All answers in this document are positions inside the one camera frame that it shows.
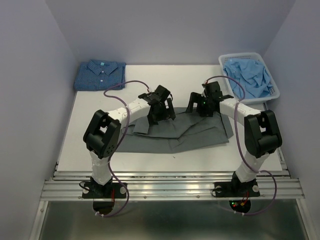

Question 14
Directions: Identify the aluminium mounting rail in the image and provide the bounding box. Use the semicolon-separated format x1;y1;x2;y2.
40;167;305;201

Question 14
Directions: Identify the folded blue checked shirt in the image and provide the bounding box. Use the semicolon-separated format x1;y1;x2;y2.
73;59;126;92

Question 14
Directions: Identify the white plastic laundry basket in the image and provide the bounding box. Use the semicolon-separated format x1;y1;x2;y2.
218;52;280;105

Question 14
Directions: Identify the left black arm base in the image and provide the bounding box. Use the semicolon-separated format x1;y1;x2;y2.
79;181;127;199

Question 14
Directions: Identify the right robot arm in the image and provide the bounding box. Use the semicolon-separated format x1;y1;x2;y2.
185;81;283;195

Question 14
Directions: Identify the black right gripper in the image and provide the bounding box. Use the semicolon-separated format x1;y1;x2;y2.
184;91;213;117

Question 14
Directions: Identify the grey long sleeve shirt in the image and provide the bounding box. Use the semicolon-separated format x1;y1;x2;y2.
117;107;234;154

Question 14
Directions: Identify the light blue crumpled shirt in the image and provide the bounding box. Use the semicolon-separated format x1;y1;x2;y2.
223;58;273;99

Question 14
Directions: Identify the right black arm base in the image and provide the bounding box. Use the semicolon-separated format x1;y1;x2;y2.
211;180;261;199

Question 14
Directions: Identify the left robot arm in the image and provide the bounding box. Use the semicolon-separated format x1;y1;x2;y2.
83;85;176;197

